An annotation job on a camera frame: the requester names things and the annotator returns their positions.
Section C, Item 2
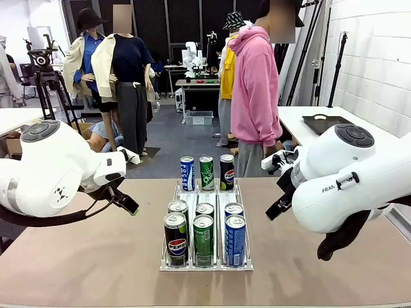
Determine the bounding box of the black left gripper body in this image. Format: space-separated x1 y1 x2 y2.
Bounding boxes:
83 176 127 200

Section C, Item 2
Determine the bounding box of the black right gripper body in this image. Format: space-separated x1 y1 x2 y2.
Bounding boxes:
276 168 299 198

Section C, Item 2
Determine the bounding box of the blue Pocari Sweat can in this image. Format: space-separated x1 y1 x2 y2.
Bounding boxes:
179 156 195 192
224 202 245 222
225 214 247 267

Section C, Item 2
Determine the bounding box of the black Pepsi can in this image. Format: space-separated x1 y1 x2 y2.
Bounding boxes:
220 154 236 191
168 199 189 225
164 212 189 268

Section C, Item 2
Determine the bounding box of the black serving tray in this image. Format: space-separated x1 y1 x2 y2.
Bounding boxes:
301 114 354 136

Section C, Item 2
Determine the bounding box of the person's right forearm pink sleeve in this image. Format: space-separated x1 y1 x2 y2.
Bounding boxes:
261 102 284 149

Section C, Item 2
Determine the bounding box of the crouching person blue shirt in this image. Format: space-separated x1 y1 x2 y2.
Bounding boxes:
86 121 125 153

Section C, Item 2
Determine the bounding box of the person in pink hoodie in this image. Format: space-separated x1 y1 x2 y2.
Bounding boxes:
227 0 305 178

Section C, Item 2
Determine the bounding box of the dark floor mat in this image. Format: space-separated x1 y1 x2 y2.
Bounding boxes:
123 146 161 169

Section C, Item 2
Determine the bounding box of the white can dispenser rack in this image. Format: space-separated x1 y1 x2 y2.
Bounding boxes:
159 179 254 272

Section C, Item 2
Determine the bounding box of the large white table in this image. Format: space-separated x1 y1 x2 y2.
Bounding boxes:
277 105 411 151

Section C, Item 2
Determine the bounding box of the green Chilsung cider can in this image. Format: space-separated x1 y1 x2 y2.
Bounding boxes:
192 214 215 268
198 156 215 191
195 202 215 222

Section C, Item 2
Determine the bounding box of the cardboard box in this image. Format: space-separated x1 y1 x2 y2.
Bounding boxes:
4 121 94 158

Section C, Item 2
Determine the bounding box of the clear plastic storage bin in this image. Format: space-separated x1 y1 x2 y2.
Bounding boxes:
185 110 214 126

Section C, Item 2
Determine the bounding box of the small white side table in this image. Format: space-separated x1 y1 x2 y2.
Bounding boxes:
0 107 57 137

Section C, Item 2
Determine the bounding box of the upright black light stand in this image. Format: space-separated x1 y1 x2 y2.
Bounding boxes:
327 31 350 108

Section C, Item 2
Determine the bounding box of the folded black light stand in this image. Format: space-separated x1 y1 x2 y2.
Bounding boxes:
313 8 331 107
278 0 324 107

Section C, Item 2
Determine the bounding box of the mannequin bucket hat yellow shirt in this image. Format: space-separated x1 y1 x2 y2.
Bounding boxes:
217 11 254 148

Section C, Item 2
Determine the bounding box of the background work table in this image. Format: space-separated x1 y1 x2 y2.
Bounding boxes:
175 79 222 124

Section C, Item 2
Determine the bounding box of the mannequin navy top cream jacket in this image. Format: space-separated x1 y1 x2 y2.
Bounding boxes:
91 4 155 157

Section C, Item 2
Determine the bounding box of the mannequin in blue shirt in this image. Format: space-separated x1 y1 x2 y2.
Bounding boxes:
62 8 119 152

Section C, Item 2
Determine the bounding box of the bystander in grey clothes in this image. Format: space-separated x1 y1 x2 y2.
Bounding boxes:
0 35 25 108

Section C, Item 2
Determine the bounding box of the background white robot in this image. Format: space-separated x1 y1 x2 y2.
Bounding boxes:
181 40 208 78

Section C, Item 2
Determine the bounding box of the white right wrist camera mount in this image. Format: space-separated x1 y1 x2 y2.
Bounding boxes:
261 153 292 171

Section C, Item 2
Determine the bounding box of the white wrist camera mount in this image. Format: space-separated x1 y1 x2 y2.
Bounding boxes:
117 146 141 165
261 153 292 171

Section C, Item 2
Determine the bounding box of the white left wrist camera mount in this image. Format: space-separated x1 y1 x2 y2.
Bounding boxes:
117 146 141 165

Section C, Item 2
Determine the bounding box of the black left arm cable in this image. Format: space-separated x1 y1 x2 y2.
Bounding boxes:
0 179 126 228

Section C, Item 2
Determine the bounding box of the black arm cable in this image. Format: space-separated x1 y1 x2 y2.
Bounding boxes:
0 179 126 228
317 195 411 261

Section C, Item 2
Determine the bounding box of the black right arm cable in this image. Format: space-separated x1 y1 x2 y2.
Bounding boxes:
317 195 411 261

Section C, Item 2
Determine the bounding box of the black camera tripod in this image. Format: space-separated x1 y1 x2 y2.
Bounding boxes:
27 33 83 135

